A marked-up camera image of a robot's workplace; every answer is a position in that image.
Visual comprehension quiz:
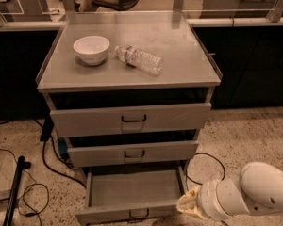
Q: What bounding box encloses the grey bottom drawer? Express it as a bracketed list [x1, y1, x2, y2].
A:
[75, 167, 186, 226]

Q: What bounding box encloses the grey drawer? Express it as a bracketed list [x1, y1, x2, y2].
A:
[75, 167, 186, 226]
[50, 103, 211, 137]
[68, 140, 198, 167]

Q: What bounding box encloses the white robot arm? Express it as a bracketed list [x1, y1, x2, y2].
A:
[176, 162, 283, 221]

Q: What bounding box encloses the grey middle drawer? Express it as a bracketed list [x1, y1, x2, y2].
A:
[68, 140, 198, 167]

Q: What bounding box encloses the grey metal drawer cabinet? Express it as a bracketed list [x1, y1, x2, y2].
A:
[38, 12, 221, 170]

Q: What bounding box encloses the grey top drawer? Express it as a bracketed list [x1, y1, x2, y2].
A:
[50, 103, 211, 137]

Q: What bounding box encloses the clear plastic water bottle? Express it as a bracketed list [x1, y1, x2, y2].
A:
[115, 45, 163, 76]

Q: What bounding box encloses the black metal stand bar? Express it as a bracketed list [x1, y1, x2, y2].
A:
[3, 156, 31, 226]

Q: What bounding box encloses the white ceramic bowl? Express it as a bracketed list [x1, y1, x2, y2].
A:
[73, 36, 110, 65]

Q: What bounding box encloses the black floor cable right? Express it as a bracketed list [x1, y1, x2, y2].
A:
[185, 152, 226, 186]

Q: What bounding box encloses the black floor cable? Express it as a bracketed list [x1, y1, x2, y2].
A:
[185, 152, 226, 186]
[32, 118, 87, 189]

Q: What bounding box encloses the black floor cable left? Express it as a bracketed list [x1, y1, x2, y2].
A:
[32, 118, 87, 189]

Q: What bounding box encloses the white horizontal rail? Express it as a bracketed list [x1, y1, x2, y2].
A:
[0, 17, 283, 31]

